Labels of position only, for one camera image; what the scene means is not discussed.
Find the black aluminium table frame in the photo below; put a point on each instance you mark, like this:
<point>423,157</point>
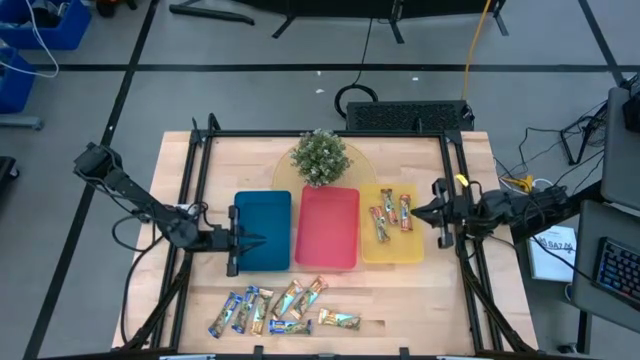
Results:
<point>325,133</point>

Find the orange-ended granola bar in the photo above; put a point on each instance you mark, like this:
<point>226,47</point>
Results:
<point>340,319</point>
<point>287,300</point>
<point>262,312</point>
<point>307,299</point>

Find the black tripod stand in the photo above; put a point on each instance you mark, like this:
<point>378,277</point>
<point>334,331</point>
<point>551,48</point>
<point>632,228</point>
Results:
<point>575,140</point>

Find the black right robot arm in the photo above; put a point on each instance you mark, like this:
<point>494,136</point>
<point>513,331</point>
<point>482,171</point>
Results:
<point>525,207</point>

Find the blue-ended granola bar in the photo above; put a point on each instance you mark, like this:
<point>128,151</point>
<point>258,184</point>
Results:
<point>245,310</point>
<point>225,315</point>
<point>290,327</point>

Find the grey desk with keyboard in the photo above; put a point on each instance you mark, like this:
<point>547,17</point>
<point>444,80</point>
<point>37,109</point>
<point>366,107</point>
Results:
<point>590,280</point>

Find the yellow plastic bin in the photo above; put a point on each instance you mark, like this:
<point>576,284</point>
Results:
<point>392,250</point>

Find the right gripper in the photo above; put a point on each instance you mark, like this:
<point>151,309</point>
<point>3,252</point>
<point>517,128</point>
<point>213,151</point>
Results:
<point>460,212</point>

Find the yellow power plug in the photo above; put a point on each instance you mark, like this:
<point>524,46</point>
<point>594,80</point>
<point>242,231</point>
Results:
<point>517,184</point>

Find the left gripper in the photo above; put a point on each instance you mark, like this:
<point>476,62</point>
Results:
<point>217,239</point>

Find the black perforated computer case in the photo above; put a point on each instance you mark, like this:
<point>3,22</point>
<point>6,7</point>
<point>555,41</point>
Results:
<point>407,116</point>

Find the black floor bar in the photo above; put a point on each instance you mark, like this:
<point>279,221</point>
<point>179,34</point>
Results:
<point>210,14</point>

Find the black device on desk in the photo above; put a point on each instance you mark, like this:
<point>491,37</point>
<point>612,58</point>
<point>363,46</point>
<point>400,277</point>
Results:
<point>632,110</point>

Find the round woven straw placemat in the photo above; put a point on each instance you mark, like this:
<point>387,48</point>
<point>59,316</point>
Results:
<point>362,170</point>

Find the large blue storage crate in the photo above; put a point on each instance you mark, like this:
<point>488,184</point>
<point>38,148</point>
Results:
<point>70,30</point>

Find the blue plastic bin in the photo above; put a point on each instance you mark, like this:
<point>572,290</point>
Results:
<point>270,235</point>

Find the grey desk top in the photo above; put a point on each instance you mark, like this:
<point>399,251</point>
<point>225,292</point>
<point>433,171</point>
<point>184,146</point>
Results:
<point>620,160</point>

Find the black backlit keyboard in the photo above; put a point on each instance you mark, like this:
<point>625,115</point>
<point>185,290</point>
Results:
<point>620,272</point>

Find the pink-red plastic bin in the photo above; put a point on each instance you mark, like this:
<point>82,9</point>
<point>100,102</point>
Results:
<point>327,227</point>

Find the white printed booklet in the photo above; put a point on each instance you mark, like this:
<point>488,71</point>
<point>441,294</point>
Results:
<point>550,260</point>

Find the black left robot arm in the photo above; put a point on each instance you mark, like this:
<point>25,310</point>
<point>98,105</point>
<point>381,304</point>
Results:
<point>135,192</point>

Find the grey metal floor bar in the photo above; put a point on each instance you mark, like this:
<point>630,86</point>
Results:
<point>20,122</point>

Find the small green potted plant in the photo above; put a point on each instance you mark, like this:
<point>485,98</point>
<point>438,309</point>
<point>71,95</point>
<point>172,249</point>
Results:
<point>320,157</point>

